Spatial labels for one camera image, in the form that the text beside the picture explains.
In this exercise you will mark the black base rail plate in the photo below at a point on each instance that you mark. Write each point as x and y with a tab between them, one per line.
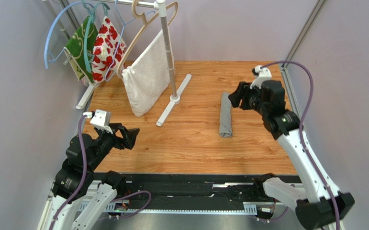
196	193

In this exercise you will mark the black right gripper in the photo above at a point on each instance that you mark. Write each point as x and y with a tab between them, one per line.
246	98

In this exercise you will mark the teal hanger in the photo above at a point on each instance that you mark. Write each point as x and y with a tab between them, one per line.
91	20

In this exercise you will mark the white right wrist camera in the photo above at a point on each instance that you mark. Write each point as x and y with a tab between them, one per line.
261	74

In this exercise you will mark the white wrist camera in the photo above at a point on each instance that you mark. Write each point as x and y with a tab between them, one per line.
261	74
100	119

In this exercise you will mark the grey cloth napkin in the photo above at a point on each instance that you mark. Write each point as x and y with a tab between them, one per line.
225	120

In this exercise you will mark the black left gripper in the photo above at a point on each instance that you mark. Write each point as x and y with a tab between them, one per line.
129	135

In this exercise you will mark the white clothes rack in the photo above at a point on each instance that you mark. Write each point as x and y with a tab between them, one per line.
176	91

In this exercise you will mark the white towel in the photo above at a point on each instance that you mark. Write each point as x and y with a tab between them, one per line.
147	78

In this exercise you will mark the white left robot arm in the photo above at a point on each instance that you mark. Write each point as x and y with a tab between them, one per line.
71	184

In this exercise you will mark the red floral white cloth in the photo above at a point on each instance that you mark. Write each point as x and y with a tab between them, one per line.
102	49

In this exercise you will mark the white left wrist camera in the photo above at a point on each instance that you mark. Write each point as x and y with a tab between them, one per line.
100	119

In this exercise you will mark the blue wire hanger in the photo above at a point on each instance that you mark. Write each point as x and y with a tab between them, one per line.
120	50

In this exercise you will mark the green patterned cloth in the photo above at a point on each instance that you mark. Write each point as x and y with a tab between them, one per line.
74	49

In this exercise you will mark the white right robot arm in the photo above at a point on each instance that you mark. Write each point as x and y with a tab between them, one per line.
321	203

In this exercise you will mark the beige wooden hanger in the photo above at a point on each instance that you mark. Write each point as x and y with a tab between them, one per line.
166	13

